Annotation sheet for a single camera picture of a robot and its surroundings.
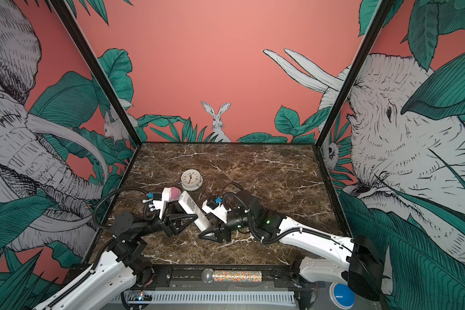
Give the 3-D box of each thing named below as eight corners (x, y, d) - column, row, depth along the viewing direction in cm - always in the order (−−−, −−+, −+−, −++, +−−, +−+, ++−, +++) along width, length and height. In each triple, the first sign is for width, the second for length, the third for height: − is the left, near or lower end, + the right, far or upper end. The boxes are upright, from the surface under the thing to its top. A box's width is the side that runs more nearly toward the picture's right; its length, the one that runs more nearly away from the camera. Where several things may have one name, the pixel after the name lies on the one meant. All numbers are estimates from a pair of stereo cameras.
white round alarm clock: (181, 191, 101) (179, 185, 97) (185, 174, 108) (183, 169, 104) (200, 191, 101) (199, 186, 97) (203, 175, 108) (202, 169, 104)
